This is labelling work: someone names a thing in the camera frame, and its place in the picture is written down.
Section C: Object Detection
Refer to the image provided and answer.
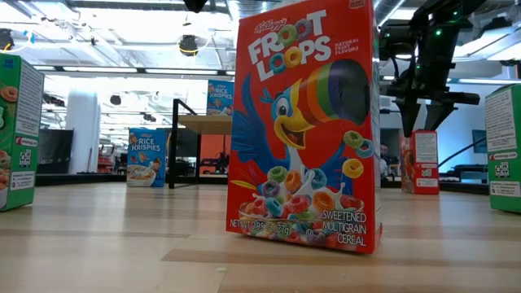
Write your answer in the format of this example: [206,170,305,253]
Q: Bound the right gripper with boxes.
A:
[386,55,481,138]

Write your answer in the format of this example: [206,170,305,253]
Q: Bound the red Froot Loops cereal box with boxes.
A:
[225,0,384,256]
[400,129,440,195]

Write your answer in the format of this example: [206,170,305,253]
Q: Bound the green Apple Jacks cereal box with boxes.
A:
[0,52,46,212]
[484,83,521,215]

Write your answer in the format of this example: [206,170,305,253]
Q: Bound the blue Rice Krispies cereal box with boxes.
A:
[206,79,236,116]
[126,128,168,188]

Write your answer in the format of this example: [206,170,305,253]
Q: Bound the wooden shelf with black legs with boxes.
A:
[169,98,234,190]

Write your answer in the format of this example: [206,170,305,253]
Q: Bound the long ceiling light strip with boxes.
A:
[32,66,236,76]
[458,77,521,85]

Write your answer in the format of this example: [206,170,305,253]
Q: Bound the black desk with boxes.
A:
[441,164,489,184]

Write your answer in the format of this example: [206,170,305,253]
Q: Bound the red partition panel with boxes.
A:
[199,133,233,174]

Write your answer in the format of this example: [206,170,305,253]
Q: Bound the white column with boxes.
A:
[65,87,102,175]

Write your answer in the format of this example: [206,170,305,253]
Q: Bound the black screen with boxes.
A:
[37,129,75,175]

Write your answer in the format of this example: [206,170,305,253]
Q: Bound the black overhead camera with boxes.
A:
[177,34,200,57]

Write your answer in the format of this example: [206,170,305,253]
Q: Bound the long black cable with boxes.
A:
[438,137,488,168]

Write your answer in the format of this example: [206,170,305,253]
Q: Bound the wall-mounted monitor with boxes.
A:
[471,129,488,155]

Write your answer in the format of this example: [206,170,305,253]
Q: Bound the silver ventilation duct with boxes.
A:
[374,0,408,25]

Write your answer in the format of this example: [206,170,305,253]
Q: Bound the black aluminium table frame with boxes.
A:
[35,173,492,195]

